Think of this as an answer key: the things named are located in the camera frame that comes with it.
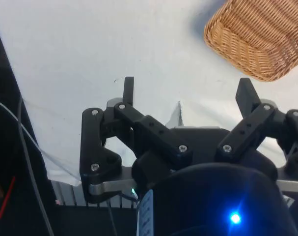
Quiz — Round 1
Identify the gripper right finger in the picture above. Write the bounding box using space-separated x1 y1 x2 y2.
215 78 298 177

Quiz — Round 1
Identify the wicker basket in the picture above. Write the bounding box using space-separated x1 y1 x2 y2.
204 0 298 83

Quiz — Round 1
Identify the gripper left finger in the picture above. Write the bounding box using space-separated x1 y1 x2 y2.
79 76 194 205

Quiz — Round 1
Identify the white cable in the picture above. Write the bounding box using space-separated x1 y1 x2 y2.
0 96 45 155

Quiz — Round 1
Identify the grey cable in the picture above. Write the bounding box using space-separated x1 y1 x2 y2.
17 97 55 236

